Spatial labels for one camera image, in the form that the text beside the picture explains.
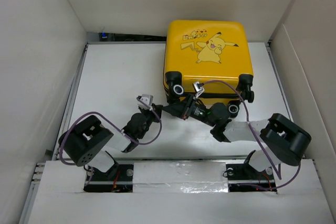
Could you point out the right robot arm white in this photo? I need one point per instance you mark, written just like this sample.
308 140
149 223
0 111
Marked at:
280 140

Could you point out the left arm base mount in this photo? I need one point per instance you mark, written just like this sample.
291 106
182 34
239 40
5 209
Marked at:
118 179

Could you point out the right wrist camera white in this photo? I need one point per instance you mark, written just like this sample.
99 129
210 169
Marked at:
198 88

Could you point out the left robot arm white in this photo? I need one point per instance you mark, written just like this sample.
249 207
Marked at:
89 134

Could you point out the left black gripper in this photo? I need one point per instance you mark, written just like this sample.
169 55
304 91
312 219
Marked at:
155 117

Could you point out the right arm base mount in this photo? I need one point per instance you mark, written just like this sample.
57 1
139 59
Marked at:
243 179

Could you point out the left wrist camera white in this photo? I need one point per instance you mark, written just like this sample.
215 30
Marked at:
145 101

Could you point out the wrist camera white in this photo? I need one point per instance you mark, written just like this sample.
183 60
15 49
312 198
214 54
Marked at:
198 88
145 101

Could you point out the yellow Pikachu suitcase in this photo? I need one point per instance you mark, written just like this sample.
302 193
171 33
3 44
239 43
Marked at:
213 52

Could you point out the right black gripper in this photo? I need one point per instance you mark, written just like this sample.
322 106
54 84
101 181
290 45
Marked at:
181 109

